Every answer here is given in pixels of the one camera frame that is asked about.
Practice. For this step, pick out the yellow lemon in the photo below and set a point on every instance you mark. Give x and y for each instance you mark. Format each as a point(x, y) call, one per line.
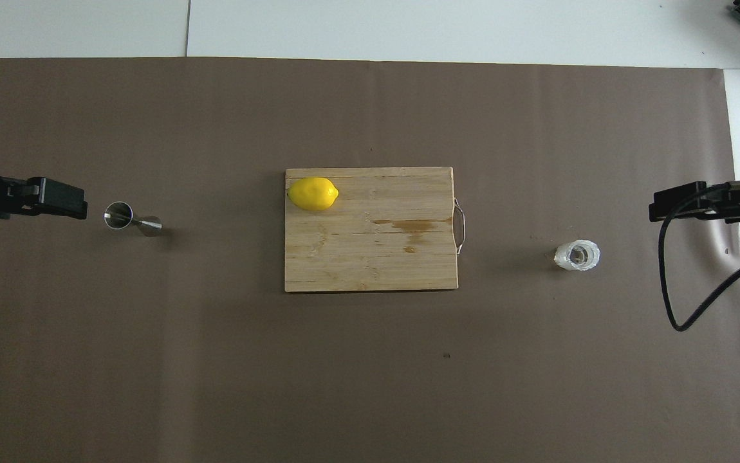
point(312, 194)

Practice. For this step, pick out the brown paper table mat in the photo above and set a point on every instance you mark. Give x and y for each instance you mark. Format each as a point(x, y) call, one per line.
point(215, 360)

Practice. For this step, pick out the steel double jigger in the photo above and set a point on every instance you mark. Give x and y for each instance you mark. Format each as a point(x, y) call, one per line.
point(119, 215)

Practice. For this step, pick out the wooden cutting board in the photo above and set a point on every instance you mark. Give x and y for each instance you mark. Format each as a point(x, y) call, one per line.
point(370, 257)

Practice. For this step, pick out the clear faceted glass cup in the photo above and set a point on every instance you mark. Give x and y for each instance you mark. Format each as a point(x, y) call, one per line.
point(577, 255)

